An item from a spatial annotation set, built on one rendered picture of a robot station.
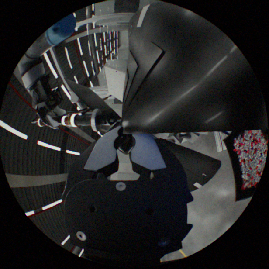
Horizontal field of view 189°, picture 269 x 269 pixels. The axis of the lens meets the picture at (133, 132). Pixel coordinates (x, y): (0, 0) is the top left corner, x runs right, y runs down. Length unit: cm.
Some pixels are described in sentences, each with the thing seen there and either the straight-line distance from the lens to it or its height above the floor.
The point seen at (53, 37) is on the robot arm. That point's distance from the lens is 20.
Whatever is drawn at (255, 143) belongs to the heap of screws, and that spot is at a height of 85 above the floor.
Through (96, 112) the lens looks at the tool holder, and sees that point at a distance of 24.
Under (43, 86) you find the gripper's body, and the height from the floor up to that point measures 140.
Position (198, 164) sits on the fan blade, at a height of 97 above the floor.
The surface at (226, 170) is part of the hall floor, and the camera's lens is 130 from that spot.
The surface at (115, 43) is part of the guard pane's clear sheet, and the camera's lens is 86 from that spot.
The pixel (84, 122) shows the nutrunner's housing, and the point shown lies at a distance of 27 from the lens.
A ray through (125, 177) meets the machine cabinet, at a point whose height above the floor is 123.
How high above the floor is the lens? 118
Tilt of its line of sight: 4 degrees down
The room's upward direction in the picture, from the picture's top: 88 degrees counter-clockwise
